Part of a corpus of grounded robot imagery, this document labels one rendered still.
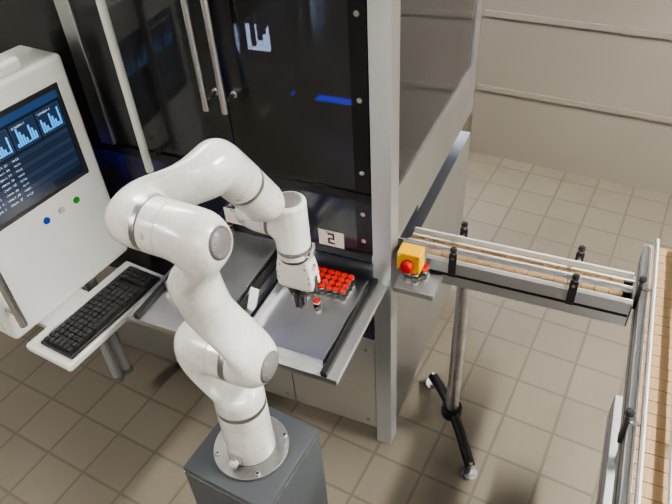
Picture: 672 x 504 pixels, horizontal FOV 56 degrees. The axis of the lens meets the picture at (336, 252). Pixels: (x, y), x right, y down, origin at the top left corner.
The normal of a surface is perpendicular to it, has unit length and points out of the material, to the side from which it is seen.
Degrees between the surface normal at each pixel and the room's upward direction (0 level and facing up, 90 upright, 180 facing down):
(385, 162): 90
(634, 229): 0
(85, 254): 90
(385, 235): 90
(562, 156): 90
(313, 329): 0
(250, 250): 0
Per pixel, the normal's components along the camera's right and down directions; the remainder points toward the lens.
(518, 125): -0.48, 0.59
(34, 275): 0.87, 0.29
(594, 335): -0.06, -0.76
